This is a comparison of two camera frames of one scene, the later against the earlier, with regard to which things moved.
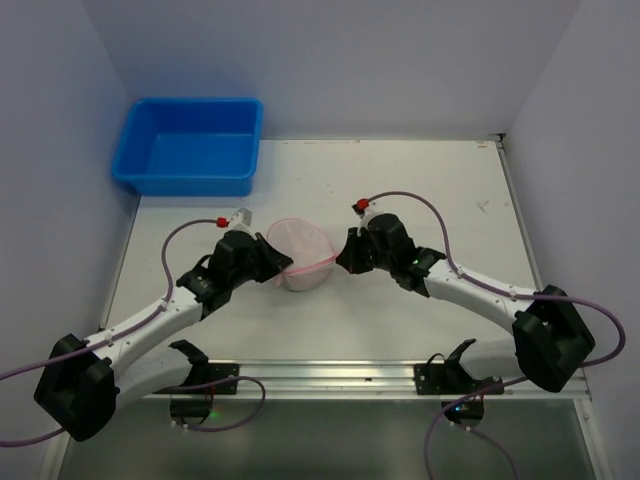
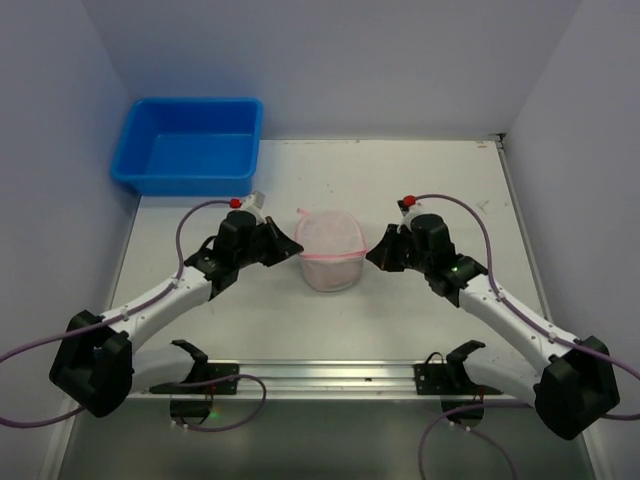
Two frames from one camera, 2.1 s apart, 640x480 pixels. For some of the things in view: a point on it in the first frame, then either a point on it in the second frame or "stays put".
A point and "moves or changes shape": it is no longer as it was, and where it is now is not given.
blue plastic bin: (190, 146) stays put
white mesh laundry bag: (312, 254) moves or changes shape
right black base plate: (451, 379) stays put
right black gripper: (361, 252) → (398, 246)
